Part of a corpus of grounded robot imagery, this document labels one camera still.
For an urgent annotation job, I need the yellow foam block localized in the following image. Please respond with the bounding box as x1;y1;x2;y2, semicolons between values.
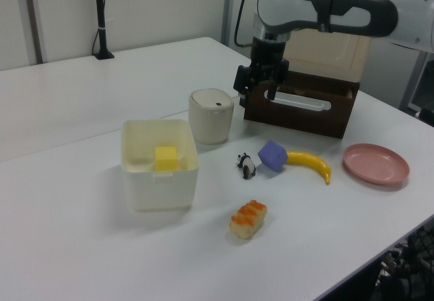
154;146;179;172

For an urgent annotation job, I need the beige lidded trash can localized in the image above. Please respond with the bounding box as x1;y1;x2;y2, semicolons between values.
188;89;235;145

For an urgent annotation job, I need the small panda figurine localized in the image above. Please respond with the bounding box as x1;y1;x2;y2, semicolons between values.
236;152;257;180

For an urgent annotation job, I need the toy bread with orange topping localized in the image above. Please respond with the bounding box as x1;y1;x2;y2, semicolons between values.
229;199;269;240

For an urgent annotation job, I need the black mesh chair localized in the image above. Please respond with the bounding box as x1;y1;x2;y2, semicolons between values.
376;224;434;301

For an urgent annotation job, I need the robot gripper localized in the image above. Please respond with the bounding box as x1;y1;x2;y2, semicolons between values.
233;40;290;109

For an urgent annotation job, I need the pink plastic plate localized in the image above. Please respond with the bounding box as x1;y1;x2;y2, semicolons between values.
342;142;410;184

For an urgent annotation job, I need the yellow toy banana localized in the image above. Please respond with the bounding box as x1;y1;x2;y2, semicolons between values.
285;150;332;186

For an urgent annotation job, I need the purple foam cube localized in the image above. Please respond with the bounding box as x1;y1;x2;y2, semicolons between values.
257;140;289;173

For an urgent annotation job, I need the dark brown wooden drawer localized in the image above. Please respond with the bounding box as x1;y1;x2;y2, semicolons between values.
243;70;359;140

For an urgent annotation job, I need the white drawer handle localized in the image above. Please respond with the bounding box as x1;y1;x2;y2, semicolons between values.
263;89;332;113

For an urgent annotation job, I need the cream plastic box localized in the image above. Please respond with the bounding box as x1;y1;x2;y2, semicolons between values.
121;119;200;213

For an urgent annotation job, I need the black pole stand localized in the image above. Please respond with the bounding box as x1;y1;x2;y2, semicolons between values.
93;0;115;60

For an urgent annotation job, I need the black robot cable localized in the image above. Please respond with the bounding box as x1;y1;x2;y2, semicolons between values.
233;0;262;49

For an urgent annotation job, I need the cream plastic cabinet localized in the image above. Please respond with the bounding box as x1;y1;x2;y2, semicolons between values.
283;0;374;85

